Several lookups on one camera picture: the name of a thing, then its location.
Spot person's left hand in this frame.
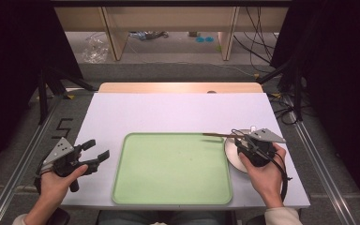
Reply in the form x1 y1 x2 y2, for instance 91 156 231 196
38 164 89 204

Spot white round plate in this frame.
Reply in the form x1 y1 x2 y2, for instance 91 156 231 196
224 128 255 174

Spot blue round items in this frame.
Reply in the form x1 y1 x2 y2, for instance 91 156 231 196
194 36 216 44

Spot aluminium floor rail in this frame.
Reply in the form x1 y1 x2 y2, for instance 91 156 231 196
282 95 359 225
0 93 64 225

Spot brown wooden chopstick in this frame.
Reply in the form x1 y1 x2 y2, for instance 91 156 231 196
202 132 239 139

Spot light wooden table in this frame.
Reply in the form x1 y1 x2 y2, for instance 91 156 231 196
97 82 264 95

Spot clear plastic bag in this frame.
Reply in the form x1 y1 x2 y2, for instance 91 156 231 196
80 32 110 65

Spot dark curtain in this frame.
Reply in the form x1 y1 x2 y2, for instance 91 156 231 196
270 0 360 219
0 0 84 182

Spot black floor cables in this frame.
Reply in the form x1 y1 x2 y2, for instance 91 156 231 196
266 92 308 127

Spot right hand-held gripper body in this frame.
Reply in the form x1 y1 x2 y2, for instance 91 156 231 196
242 127 287 168

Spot black hanging cables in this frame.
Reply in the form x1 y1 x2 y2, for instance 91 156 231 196
232 6 284 73

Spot white table mat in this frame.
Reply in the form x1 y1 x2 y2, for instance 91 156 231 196
60 92 311 210

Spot black metal stand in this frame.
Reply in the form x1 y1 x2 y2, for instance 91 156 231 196
37 66 97 127
256 55 306 124

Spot light wooden shelf unit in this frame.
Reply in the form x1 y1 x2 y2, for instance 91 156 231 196
53 5 290 63

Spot person's right hand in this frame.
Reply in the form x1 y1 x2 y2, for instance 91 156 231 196
238 142 288 209

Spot light green tray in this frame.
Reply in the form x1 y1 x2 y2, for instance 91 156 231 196
111 132 233 206

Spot black stool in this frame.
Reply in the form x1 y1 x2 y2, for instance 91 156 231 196
45 207 72 225

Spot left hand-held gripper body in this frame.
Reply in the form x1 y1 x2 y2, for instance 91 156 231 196
42 137 99 193

